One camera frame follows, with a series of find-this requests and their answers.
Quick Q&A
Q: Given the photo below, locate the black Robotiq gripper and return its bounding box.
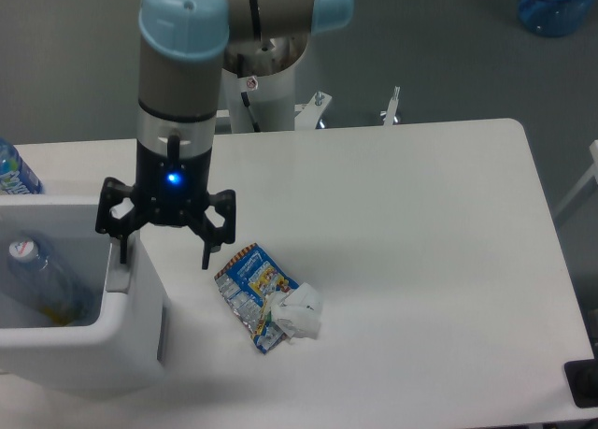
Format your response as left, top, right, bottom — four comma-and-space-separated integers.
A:
95, 143, 236, 269

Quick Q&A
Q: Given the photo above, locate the white push-lid trash can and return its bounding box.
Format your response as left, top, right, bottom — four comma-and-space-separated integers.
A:
1, 194, 170, 391

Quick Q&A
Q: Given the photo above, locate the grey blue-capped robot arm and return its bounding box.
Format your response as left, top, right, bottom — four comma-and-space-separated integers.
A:
95, 0, 354, 264

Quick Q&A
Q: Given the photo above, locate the blue snack wrapper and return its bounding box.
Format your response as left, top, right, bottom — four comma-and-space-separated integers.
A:
214, 243, 299, 354

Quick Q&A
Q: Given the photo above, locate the plastic bottle inside bin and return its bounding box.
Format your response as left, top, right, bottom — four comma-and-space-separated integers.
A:
7, 236, 94, 326

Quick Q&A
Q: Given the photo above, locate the blue labelled plastic bottle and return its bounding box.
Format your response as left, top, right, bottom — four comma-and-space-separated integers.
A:
1, 138, 44, 195

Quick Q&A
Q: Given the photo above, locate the crumpled white paper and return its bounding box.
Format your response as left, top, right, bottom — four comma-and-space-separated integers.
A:
270, 283, 323, 339

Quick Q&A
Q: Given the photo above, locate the large blue water jug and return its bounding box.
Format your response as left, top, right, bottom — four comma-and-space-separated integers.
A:
517, 0, 596, 37

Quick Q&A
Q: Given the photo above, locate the black device at table edge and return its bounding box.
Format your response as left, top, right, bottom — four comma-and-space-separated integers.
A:
564, 359, 597, 408

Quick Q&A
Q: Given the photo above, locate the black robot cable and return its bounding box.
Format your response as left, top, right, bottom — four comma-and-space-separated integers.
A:
235, 53, 262, 134

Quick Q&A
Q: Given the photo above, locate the white pedestal base frame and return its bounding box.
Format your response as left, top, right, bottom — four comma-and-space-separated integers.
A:
216, 86, 401, 133

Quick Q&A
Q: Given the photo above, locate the white frame at right edge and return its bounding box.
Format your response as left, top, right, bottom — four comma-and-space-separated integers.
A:
553, 140, 597, 227

